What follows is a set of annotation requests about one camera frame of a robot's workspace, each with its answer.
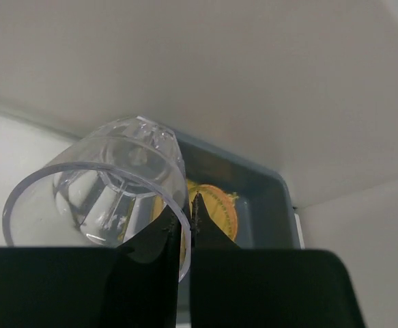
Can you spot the round green-rimmed bamboo tray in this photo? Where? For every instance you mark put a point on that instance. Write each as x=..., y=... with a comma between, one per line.
x=222, y=213

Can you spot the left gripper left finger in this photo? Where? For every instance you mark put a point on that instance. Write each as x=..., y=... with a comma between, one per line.
x=133, y=285

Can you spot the square bamboo mat tray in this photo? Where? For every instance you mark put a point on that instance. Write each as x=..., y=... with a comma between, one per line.
x=195, y=186

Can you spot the grey plastic bin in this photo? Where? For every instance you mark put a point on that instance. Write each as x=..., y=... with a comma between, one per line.
x=265, y=213

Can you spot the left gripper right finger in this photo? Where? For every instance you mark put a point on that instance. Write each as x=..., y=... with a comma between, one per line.
x=235, y=287

